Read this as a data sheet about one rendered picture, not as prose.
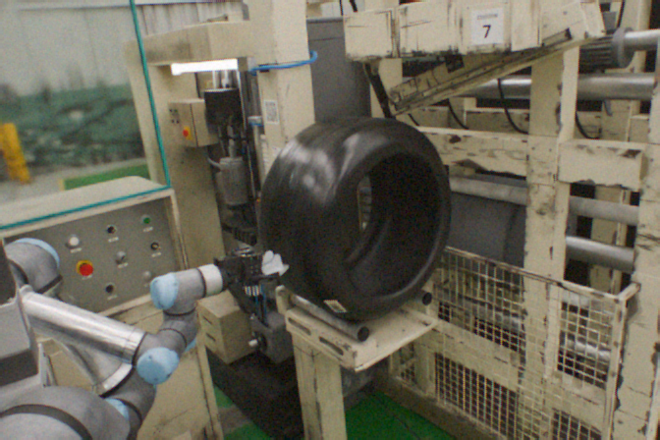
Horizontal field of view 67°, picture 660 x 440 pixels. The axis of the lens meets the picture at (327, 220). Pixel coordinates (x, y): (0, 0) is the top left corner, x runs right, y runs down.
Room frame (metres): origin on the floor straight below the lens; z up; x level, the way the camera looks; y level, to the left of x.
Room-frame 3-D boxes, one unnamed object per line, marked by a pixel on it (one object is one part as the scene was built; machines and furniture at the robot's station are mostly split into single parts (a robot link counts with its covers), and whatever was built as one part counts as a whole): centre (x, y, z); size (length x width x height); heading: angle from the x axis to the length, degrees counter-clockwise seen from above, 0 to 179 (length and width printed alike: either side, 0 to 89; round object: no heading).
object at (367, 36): (1.56, -0.39, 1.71); 0.61 x 0.25 x 0.15; 37
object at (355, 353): (1.39, 0.03, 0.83); 0.36 x 0.09 x 0.06; 37
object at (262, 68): (1.67, 0.09, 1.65); 0.19 x 0.19 x 0.06; 37
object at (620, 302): (1.50, -0.48, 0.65); 0.90 x 0.02 x 0.70; 37
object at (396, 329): (1.48, -0.08, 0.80); 0.37 x 0.36 x 0.02; 127
